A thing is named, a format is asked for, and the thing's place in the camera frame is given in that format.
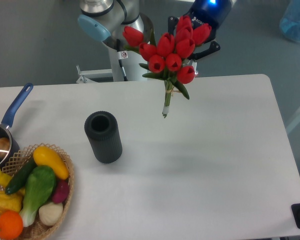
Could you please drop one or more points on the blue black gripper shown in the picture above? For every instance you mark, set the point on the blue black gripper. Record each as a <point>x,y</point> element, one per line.
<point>212,12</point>

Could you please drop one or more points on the red tulip bouquet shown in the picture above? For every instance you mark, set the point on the red tulip bouquet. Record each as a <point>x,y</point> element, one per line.
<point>166,59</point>

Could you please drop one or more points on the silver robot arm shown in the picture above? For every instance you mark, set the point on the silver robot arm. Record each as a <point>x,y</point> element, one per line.
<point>104,21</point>

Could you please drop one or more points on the blue water bottle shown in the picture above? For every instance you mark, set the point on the blue water bottle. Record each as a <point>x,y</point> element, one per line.
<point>289,24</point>

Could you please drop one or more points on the dark grey ribbed vase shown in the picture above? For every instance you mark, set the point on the dark grey ribbed vase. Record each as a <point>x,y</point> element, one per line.
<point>102,131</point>

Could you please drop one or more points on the yellow squash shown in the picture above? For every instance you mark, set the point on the yellow squash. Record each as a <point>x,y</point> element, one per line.
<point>45,156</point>

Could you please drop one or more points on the purple red radish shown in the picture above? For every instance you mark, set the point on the purple red radish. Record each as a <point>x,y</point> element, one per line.
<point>61,192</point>

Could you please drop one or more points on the green bok choy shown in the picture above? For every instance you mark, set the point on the green bok choy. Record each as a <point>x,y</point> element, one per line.
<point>38,188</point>

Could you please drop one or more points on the dark green cucumber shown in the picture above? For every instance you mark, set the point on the dark green cucumber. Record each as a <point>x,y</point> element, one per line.
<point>19,180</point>

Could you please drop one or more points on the white garlic bulb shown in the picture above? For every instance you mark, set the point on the white garlic bulb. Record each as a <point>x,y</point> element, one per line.
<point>50,213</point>

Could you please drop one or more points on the small yellow gourd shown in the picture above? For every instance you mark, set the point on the small yellow gourd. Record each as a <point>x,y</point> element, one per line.
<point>4,180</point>

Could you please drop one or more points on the woven wicker basket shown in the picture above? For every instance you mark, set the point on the woven wicker basket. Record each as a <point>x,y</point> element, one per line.
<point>39,231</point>

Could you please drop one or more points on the yellow bell pepper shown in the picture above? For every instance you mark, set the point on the yellow bell pepper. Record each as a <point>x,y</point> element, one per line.
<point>12,202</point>

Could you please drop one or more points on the orange fruit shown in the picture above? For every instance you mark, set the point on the orange fruit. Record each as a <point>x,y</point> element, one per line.
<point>11,225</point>

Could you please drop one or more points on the blue handled saucepan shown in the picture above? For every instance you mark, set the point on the blue handled saucepan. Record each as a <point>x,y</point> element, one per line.
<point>8,119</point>

